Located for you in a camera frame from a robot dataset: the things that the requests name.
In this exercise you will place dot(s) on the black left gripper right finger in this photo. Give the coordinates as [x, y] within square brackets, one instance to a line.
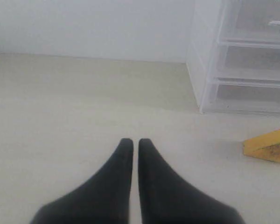
[166, 198]

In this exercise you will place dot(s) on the white plastic drawer cabinet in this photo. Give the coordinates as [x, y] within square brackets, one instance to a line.
[204, 41]

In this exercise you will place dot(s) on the yellow wedge block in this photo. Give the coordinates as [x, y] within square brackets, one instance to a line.
[265, 147]

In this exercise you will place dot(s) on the top left clear drawer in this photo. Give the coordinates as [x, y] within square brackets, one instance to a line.
[255, 21]

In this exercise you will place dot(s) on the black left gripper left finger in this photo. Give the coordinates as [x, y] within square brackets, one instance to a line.
[102, 199]

